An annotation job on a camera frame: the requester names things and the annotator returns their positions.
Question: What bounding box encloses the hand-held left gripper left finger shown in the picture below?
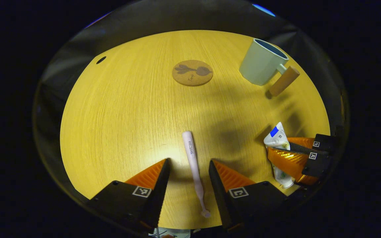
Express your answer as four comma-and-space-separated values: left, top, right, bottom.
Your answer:
87, 158, 171, 234

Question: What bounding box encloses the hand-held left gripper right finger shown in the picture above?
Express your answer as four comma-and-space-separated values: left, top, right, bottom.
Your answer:
209, 160, 290, 232

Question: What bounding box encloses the white toothpaste tube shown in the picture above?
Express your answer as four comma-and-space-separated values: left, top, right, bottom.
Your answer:
264, 122, 296, 189

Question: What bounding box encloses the pale pink toothbrush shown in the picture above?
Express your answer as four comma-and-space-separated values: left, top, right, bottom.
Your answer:
182, 131, 211, 218

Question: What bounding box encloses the pale green cup wooden handle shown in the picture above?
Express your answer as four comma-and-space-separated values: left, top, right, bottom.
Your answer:
239, 38, 300, 97

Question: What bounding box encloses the round wooden coaster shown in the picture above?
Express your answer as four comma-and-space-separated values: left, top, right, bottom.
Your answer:
172, 59, 214, 87

